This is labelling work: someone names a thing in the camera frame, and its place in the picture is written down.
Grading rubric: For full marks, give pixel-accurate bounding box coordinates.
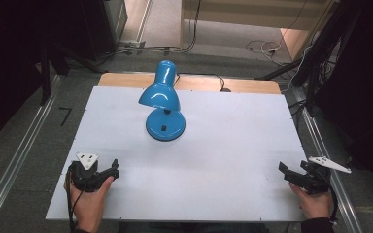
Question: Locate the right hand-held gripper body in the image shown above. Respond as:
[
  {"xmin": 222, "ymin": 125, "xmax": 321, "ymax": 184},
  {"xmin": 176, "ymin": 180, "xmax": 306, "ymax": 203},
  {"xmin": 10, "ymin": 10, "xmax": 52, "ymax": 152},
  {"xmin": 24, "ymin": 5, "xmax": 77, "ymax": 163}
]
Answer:
[{"xmin": 298, "ymin": 156, "xmax": 353, "ymax": 196}]

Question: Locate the light wooden furniture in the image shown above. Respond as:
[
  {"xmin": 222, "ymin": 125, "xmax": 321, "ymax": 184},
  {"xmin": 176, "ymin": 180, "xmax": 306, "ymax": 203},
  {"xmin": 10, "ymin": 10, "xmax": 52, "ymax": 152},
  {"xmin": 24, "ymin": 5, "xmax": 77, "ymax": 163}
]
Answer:
[{"xmin": 179, "ymin": 0, "xmax": 339, "ymax": 61}]

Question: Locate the aluminium floor rail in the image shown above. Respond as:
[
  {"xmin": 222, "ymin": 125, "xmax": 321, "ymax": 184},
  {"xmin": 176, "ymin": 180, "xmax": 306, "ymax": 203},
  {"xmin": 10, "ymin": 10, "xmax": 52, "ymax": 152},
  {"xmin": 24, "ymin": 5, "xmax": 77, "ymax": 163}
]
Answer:
[
  {"xmin": 0, "ymin": 75, "xmax": 62, "ymax": 229},
  {"xmin": 291, "ymin": 86, "xmax": 365, "ymax": 233}
]

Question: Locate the bundle of floor cables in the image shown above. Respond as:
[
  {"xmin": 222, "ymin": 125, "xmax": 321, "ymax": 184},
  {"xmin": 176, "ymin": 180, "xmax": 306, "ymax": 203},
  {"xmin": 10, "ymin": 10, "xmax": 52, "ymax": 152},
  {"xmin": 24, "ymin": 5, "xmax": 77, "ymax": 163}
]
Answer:
[{"xmin": 116, "ymin": 0, "xmax": 203, "ymax": 56}]

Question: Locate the white floor cable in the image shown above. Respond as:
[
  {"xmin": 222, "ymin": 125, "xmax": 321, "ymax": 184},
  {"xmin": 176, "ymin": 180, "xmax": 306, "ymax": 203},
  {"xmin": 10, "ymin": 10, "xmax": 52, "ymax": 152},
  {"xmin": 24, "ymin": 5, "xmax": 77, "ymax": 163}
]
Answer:
[{"xmin": 245, "ymin": 39, "xmax": 284, "ymax": 60}]

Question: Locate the black metal stand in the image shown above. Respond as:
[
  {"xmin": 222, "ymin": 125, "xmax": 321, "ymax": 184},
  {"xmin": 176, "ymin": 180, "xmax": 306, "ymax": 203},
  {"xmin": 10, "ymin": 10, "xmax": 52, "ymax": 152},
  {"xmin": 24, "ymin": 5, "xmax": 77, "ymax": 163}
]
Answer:
[
  {"xmin": 255, "ymin": 0, "xmax": 363, "ymax": 116},
  {"xmin": 38, "ymin": 42, "xmax": 106, "ymax": 107}
]

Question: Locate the blue desk lamp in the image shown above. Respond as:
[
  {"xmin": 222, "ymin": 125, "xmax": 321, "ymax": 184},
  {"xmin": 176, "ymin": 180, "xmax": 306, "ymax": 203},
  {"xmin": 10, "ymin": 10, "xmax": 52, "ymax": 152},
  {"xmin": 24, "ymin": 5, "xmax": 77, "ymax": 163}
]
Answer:
[{"xmin": 138, "ymin": 59, "xmax": 187, "ymax": 143}]

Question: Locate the black lamp cable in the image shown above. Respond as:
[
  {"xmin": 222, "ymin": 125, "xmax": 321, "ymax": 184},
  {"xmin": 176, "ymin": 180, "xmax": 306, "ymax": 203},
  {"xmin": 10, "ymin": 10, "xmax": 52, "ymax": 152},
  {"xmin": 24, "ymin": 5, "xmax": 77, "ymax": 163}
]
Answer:
[{"xmin": 173, "ymin": 73, "xmax": 232, "ymax": 93}]

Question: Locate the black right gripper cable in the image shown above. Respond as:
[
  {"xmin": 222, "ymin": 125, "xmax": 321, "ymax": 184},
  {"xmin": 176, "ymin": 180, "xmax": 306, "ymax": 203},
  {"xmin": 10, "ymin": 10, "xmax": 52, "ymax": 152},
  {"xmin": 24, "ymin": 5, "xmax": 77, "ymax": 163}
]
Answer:
[{"xmin": 327, "ymin": 188, "xmax": 340, "ymax": 225}]

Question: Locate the person's right hand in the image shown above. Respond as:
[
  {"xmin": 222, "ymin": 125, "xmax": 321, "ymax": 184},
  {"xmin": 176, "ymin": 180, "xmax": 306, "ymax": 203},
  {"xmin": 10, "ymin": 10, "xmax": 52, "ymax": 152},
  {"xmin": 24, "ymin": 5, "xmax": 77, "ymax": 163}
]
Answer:
[{"xmin": 288, "ymin": 183, "xmax": 333, "ymax": 221}]

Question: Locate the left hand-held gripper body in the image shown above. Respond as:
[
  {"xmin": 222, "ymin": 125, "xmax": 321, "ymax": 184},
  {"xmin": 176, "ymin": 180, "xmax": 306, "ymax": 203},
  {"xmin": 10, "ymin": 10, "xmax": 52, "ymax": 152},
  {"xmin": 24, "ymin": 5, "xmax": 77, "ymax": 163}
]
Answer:
[{"xmin": 67, "ymin": 152, "xmax": 114, "ymax": 193}]

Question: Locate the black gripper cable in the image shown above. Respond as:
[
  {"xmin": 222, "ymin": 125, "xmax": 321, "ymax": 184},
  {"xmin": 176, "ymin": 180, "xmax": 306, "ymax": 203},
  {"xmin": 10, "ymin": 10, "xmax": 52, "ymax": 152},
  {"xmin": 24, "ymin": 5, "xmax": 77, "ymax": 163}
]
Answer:
[
  {"xmin": 327, "ymin": 188, "xmax": 340, "ymax": 225},
  {"xmin": 64, "ymin": 165, "xmax": 80, "ymax": 232}
]

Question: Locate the person's left hand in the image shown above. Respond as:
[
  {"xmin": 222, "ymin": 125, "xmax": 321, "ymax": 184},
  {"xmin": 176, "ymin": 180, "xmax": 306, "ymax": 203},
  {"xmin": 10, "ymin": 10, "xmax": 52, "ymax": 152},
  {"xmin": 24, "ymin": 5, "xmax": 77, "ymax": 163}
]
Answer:
[{"xmin": 63, "ymin": 176, "xmax": 116, "ymax": 233}]

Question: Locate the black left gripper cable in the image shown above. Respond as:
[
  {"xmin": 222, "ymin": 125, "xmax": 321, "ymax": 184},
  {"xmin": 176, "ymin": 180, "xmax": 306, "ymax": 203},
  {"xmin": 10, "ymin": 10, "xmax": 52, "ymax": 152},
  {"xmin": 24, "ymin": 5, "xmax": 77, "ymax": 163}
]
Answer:
[{"xmin": 64, "ymin": 165, "xmax": 80, "ymax": 232}]

